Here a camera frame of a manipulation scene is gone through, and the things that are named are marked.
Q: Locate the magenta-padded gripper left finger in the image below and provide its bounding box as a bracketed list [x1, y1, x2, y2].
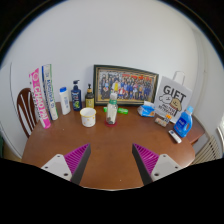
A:
[40, 143, 92, 186]

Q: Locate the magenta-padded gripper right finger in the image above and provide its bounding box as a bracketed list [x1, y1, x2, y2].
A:
[131, 143, 184, 186]

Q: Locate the clear green-labelled water bottle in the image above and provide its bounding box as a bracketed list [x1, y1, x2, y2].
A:
[105, 92, 119, 126]

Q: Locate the white remote control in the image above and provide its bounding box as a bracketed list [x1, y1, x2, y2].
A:
[167, 129, 183, 145]

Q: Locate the small patterned snack pack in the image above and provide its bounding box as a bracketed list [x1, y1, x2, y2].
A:
[154, 116, 169, 128]

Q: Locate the white cup with yellow rim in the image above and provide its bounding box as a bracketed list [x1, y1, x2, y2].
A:
[79, 106, 97, 128]

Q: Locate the flat round red coaster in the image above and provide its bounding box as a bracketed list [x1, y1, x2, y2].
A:
[104, 120, 118, 128]

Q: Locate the blue tissue pack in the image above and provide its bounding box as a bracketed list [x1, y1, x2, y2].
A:
[137, 100, 156, 118]

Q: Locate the blue detergent bottle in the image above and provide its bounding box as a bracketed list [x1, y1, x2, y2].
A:
[173, 105, 195, 139]

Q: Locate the white bottle with blue cap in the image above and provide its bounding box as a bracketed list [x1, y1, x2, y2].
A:
[59, 86, 72, 116]

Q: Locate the brown yellow-labelled pump bottle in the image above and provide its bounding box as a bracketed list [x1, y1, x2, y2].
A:
[84, 83, 95, 109]

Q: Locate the dark blue pump bottle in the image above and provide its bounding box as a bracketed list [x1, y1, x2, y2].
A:
[70, 79, 83, 112]

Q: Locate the white ribbed radiator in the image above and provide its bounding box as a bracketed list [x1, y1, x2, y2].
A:
[191, 133, 223, 166]

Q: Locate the white paper gift bag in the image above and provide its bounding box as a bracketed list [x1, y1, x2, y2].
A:
[153, 70, 193, 124]

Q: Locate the pink shuttlecock tube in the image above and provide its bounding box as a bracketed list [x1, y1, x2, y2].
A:
[28, 67, 52, 130]

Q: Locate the white and green shuttlecock tube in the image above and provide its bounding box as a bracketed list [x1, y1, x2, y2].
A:
[41, 63, 59, 121]

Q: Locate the brown wooden chair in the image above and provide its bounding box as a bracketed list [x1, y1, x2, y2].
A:
[16, 87, 40, 139]

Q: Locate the black framed group picture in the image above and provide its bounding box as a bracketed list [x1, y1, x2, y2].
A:
[92, 64, 160, 107]

